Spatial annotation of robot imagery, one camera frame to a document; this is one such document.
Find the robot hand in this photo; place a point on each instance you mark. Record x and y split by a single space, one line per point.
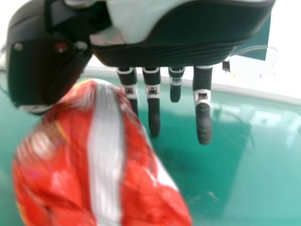
164 30

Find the red biscuit packet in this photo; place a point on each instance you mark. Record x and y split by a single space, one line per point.
70 164

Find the white table edge duct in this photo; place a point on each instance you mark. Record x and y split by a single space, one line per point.
258 91

